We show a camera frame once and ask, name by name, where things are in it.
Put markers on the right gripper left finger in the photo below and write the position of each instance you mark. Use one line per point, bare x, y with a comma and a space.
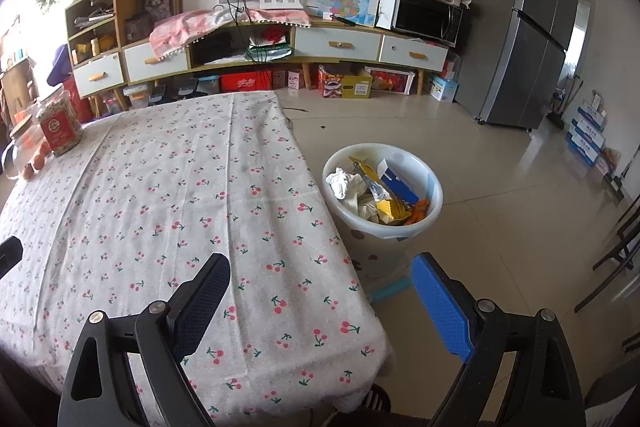
194, 304

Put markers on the white polka dot trash bin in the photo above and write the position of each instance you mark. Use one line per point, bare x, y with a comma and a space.
381, 252

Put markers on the black microwave oven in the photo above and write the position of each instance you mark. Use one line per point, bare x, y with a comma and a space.
436, 20

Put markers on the blue white small box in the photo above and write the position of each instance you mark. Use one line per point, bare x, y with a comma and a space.
443, 90

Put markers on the orange peel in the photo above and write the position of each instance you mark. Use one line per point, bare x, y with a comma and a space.
419, 212

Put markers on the yellow foil snack wrapper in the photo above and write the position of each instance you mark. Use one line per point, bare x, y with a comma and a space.
396, 212

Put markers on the cherry print tablecloth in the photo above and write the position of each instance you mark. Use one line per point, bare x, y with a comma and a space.
136, 209

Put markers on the orange tangerine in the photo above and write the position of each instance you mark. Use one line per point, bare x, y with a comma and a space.
28, 172
44, 149
38, 162

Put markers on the blue almond snack box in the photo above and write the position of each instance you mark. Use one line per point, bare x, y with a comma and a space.
389, 176

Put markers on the red box under cabinet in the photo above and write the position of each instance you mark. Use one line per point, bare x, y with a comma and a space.
251, 80

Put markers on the red gift box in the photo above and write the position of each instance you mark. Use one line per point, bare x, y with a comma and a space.
390, 80

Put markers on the yellow cardboard snack box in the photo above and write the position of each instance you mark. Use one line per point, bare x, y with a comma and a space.
342, 81

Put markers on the colourful map bag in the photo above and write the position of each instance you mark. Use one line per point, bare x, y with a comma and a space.
359, 12

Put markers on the dark chair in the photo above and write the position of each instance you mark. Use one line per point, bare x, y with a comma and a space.
623, 252

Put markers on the stacked blue white cartons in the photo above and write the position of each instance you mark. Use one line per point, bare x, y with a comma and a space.
585, 134

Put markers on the wooden tv cabinet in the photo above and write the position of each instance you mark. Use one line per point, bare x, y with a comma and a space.
260, 46

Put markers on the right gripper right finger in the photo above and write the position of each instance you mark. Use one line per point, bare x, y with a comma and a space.
449, 305

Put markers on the pink cloth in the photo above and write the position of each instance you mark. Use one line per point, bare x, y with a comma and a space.
172, 35

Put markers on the white tissue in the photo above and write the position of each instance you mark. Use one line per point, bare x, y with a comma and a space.
345, 185

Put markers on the glass teapot wooden lid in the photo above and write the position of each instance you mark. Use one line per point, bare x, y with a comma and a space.
25, 139

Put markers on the grey refrigerator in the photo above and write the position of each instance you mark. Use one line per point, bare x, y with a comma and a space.
512, 53

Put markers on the nut jar red label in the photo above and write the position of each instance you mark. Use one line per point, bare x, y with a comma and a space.
58, 122

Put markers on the white paper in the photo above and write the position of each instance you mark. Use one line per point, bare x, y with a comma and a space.
366, 207

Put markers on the wooden shelf unit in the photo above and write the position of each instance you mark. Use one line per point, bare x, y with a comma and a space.
94, 27

